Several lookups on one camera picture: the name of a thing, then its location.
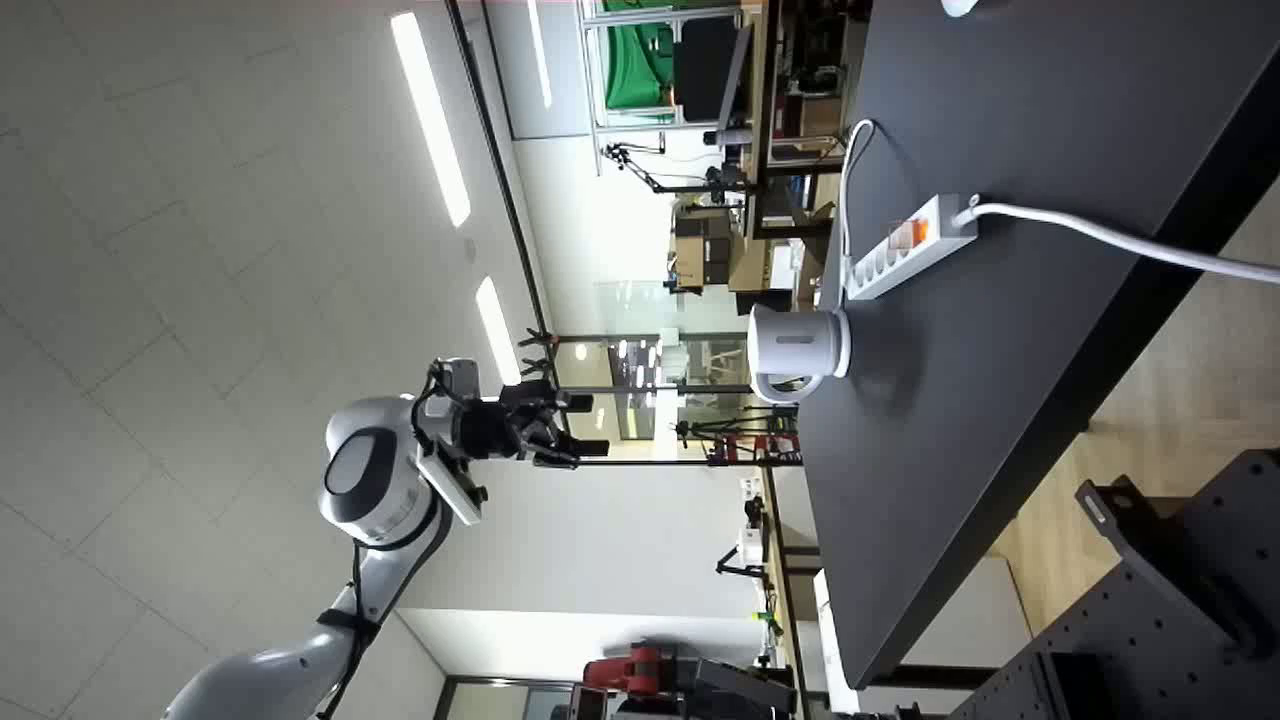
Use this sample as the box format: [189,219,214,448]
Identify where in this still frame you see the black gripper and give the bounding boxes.
[454,380,611,474]

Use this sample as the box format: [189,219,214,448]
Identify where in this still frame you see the white extension cord power strip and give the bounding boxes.
[843,193,984,305]

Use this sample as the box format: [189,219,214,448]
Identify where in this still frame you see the short ceiling light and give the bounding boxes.
[471,273,526,393]

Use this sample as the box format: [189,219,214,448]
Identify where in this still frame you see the red machine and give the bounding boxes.
[580,643,689,710]

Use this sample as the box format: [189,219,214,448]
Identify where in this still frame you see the long ceiling light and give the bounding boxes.
[387,10,476,234]

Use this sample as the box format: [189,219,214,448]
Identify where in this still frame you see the black perforated breadboard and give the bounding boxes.
[948,448,1280,720]

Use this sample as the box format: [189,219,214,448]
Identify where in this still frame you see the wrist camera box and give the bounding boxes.
[424,354,484,405]

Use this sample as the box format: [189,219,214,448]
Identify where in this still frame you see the thin white cable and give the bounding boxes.
[828,116,882,314]

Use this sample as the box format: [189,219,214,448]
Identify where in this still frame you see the thick white power strip cable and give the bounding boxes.
[957,197,1280,292]

